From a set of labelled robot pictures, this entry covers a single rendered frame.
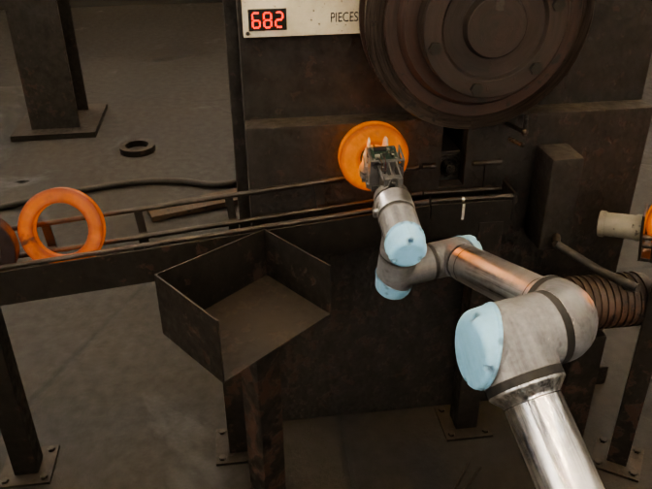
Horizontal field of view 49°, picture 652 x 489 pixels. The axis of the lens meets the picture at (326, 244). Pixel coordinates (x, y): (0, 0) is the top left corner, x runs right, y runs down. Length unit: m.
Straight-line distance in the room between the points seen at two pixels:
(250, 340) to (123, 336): 1.13
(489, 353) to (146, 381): 1.42
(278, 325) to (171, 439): 0.75
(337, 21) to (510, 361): 0.85
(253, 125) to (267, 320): 0.45
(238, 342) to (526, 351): 0.57
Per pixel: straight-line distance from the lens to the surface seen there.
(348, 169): 1.58
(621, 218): 1.70
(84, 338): 2.49
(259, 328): 1.40
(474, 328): 1.04
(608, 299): 1.74
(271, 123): 1.62
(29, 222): 1.69
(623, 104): 1.86
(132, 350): 2.39
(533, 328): 1.06
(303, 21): 1.57
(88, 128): 4.23
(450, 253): 1.41
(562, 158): 1.69
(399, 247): 1.30
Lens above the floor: 1.42
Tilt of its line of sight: 30 degrees down
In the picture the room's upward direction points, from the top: straight up
